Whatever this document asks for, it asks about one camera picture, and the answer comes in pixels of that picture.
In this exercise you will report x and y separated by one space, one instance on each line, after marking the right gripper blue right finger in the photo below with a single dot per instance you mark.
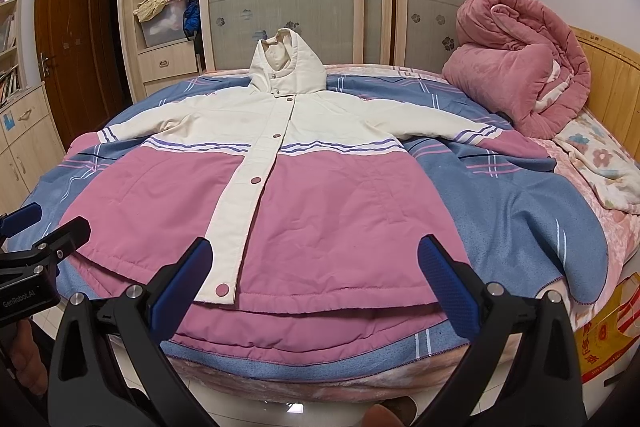
542 387

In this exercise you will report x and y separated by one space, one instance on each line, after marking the brown wooden door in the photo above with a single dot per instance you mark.
80 62

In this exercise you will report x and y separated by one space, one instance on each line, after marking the translucent storage box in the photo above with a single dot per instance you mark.
166 26

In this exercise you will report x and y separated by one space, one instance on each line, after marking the beige cloth bag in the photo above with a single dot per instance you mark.
148 9

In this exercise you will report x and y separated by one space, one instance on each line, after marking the rolled pink quilt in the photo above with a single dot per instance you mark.
520 59

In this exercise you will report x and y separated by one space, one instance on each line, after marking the wooden headboard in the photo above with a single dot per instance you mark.
615 87

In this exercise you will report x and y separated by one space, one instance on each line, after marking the pink and white hooded jacket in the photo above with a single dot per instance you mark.
312 205

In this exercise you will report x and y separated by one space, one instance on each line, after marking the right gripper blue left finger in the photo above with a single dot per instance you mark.
108 367

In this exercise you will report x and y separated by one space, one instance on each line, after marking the bookshelf with books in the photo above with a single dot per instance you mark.
10 53

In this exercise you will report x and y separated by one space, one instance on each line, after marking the yellow red cardboard box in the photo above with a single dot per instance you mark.
612 332

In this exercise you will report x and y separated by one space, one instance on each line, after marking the blue plaid bed blanket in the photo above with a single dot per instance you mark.
541 220

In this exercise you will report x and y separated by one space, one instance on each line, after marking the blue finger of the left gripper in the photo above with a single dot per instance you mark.
57 245
19 220

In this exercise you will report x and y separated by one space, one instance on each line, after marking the pink floral bed sheet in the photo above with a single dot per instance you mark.
410 365

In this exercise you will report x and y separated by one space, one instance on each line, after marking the light wood cabinet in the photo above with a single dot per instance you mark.
30 146

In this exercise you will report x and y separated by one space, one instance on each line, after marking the floral pillow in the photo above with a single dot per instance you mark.
607 167

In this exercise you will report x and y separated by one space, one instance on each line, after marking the blue garment in wardrobe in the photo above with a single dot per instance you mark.
191 19

